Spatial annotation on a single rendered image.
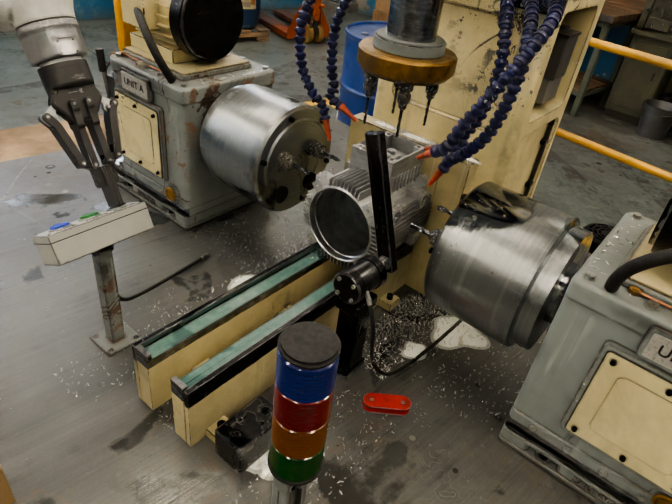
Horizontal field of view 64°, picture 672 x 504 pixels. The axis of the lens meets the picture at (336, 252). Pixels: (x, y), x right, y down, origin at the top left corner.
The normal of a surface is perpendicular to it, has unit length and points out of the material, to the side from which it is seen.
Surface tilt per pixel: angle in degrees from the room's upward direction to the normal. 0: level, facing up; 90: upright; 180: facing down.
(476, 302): 96
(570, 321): 89
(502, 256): 51
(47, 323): 0
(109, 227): 63
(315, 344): 0
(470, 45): 90
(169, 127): 89
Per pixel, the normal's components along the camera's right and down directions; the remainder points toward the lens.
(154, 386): 0.76, 0.44
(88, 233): 0.73, 0.02
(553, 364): -0.64, 0.37
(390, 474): 0.11, -0.81
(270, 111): -0.16, -0.58
